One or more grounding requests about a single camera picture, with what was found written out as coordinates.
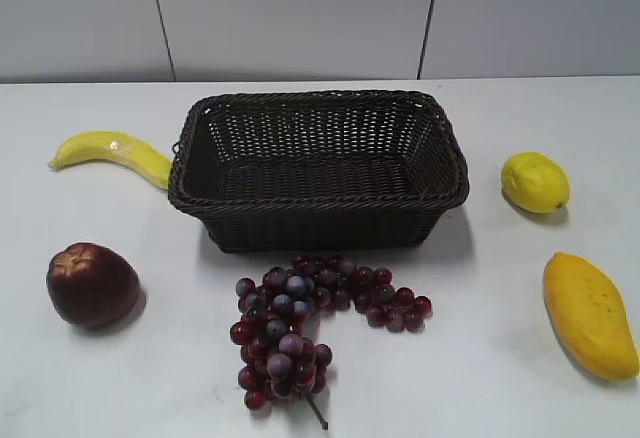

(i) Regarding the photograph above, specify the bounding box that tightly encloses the purple grape bunch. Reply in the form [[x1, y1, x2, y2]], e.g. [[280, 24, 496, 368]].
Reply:
[[229, 255, 433, 437]]

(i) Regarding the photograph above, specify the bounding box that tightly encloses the yellow banana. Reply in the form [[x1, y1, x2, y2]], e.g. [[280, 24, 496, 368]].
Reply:
[[49, 131, 172, 190]]

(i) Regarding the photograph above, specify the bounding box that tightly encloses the dark brown wicker basket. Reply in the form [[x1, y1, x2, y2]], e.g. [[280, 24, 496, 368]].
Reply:
[[168, 90, 470, 253]]

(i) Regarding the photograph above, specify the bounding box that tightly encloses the yellow orange mango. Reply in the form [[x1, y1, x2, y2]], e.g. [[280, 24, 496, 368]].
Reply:
[[543, 252, 639, 383]]

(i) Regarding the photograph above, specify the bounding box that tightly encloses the dark red apple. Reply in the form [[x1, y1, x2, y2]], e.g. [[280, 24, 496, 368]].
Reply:
[[46, 242, 141, 330]]

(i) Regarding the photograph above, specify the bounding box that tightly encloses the yellow lemon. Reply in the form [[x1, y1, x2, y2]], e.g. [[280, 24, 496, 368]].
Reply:
[[501, 152, 570, 214]]

